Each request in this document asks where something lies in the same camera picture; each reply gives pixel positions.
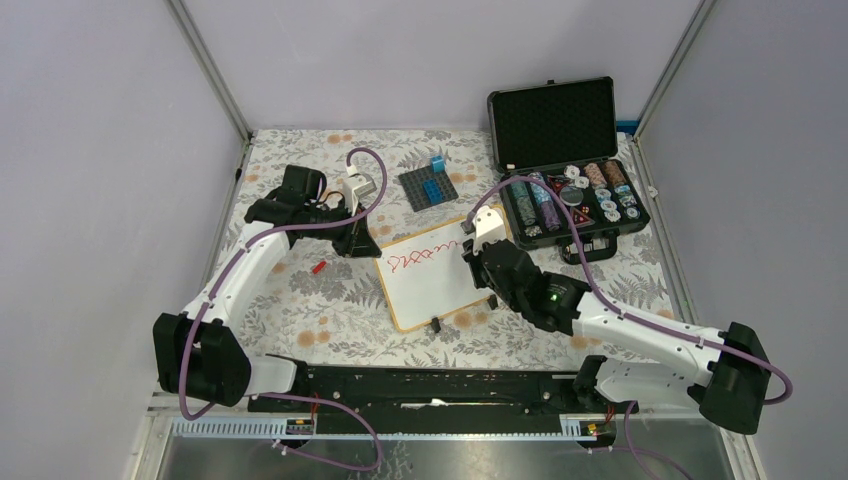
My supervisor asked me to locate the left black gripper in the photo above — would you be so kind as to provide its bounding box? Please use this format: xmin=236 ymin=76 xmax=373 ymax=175
xmin=306 ymin=198 xmax=382 ymax=258

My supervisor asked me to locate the yellow framed whiteboard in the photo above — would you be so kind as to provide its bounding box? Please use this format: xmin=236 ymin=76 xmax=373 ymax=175
xmin=375 ymin=216 xmax=494 ymax=333

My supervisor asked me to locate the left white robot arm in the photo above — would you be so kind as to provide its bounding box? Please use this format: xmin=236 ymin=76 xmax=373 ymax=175
xmin=153 ymin=165 xmax=381 ymax=411

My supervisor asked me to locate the floral tablecloth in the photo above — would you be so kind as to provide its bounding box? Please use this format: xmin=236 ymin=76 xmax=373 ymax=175
xmin=225 ymin=129 xmax=638 ymax=370

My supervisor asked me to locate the purple poker chip stack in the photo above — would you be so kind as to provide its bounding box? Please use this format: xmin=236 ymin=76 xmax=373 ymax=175
xmin=539 ymin=201 xmax=561 ymax=231

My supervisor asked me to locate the green poker chip stack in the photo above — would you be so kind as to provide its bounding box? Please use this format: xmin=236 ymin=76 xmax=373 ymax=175
xmin=509 ymin=181 xmax=537 ymax=227

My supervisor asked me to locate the blue poker chip stack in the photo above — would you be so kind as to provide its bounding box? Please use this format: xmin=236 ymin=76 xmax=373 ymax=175
xmin=528 ymin=172 xmax=553 ymax=206

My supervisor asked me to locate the red triangle dice box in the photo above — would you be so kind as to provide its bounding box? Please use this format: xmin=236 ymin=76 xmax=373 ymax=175
xmin=570 ymin=207 xmax=595 ymax=229

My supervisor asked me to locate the round dealer button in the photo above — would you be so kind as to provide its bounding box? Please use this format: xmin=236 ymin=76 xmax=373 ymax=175
xmin=558 ymin=186 xmax=584 ymax=207

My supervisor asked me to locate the light blue lego brick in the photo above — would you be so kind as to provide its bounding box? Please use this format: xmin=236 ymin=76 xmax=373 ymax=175
xmin=430 ymin=155 xmax=446 ymax=174

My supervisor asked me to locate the pink poker chip stack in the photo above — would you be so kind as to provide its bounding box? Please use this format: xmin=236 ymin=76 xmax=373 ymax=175
xmin=584 ymin=163 xmax=608 ymax=190

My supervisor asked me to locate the black poker chip case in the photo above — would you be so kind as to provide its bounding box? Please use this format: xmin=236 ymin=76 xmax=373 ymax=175
xmin=487 ymin=76 xmax=650 ymax=265

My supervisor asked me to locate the brown poker chip stack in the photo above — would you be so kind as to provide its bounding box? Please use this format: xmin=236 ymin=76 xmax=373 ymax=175
xmin=601 ymin=160 xmax=627 ymax=189

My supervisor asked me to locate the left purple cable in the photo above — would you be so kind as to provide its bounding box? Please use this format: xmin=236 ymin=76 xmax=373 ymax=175
xmin=177 ymin=146 xmax=389 ymax=473

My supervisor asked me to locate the purple cable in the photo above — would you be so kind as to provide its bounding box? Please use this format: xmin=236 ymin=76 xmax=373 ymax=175
xmin=466 ymin=175 xmax=795 ymax=480
xmin=177 ymin=146 xmax=389 ymax=473

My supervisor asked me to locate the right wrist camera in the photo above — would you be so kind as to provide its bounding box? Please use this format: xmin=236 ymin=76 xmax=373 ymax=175
xmin=461 ymin=205 xmax=507 ymax=254

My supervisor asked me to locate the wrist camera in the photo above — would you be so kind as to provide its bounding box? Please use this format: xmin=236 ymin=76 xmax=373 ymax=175
xmin=341 ymin=165 xmax=377 ymax=214
xmin=461 ymin=205 xmax=507 ymax=254

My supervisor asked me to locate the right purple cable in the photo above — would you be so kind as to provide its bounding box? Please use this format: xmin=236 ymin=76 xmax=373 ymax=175
xmin=466 ymin=175 xmax=795 ymax=480

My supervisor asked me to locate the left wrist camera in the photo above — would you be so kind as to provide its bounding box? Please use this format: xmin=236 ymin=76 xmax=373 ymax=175
xmin=341 ymin=165 xmax=377 ymax=214

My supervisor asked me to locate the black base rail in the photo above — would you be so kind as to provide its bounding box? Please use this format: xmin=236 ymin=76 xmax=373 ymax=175
xmin=248 ymin=365 xmax=628 ymax=423

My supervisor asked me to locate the white cable duct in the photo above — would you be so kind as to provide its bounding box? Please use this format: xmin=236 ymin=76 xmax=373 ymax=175
xmin=171 ymin=411 xmax=598 ymax=442

